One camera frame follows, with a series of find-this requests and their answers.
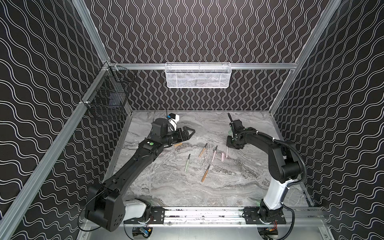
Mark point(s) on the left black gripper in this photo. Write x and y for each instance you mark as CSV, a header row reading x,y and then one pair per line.
x,y
179,133

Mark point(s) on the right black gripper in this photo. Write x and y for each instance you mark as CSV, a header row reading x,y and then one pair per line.
x,y
235,129

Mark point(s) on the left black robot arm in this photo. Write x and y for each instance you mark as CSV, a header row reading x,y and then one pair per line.
x,y
105,206

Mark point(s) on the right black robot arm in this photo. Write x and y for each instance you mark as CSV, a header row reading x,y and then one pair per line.
x,y
286,165

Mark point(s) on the orange pen upper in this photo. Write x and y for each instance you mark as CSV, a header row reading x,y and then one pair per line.
x,y
203,150

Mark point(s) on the orange pen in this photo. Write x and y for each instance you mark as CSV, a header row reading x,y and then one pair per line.
x,y
206,173
203,150

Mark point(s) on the green pen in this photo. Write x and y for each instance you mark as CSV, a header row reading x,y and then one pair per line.
x,y
187,163

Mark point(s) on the orange pen lower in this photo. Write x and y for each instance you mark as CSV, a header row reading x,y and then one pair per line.
x,y
206,173

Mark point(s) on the white mesh basket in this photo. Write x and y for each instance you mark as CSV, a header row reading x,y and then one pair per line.
x,y
194,75

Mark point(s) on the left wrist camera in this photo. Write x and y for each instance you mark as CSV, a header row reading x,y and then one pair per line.
x,y
173,120

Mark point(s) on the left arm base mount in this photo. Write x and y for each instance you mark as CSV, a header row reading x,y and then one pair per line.
x,y
151,215

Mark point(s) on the black wire basket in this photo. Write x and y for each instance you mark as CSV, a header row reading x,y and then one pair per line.
x,y
110,100

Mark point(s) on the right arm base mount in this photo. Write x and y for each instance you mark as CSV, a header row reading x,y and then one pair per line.
x,y
263,216

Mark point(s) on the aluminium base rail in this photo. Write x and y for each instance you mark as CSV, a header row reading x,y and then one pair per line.
x,y
218,217

